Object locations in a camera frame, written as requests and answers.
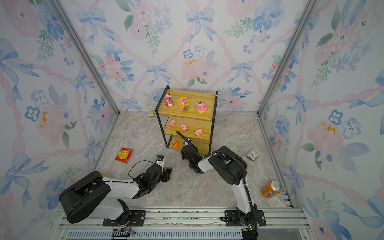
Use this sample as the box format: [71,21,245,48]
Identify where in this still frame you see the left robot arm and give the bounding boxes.
[59,161,173,227]

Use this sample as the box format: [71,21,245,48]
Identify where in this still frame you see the wooden shelf black metal frame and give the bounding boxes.
[155,86,219,154]

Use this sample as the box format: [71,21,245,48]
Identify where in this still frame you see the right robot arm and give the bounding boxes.
[181,140,257,227]

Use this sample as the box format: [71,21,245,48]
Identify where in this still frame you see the orange can right side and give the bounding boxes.
[262,181,282,199]

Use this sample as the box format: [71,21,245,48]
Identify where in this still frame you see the pink pig toy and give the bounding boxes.
[195,129,203,137]
[181,124,188,131]

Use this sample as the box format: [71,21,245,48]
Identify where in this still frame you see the small green packet by wall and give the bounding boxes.
[148,109,156,117]

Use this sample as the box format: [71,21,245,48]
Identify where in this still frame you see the pink bear yellow flower figure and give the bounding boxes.
[178,97,189,111]

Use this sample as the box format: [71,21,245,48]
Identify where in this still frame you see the orange toy truck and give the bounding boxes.
[172,141,179,148]

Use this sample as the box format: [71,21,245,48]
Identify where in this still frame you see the pink pig on middle shelf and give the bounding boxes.
[170,119,176,127]

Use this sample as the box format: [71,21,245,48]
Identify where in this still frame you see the red yellow snack packet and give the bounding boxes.
[115,148,133,163]

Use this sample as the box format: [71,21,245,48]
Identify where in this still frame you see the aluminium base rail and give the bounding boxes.
[53,207,315,240]

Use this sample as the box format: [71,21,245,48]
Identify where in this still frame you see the small white alarm clock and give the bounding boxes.
[247,151,259,161]

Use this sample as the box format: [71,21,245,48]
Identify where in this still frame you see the pink bear strawberry hat figure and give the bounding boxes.
[165,94,174,107]

